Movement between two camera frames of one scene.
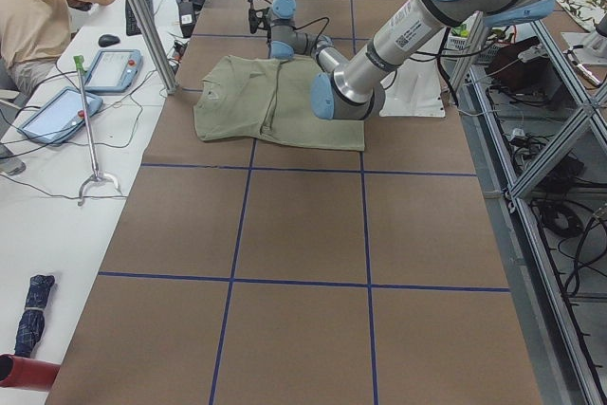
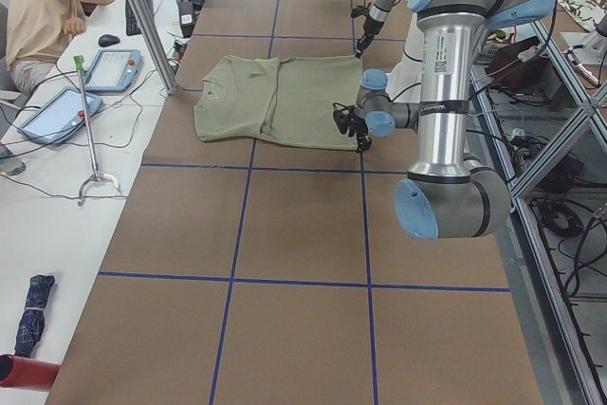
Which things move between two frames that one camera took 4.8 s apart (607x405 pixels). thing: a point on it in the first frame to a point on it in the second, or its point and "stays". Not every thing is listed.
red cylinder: (22, 373) stays
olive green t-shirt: (268, 99) stays
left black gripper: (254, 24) to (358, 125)
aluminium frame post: (146, 17) stays
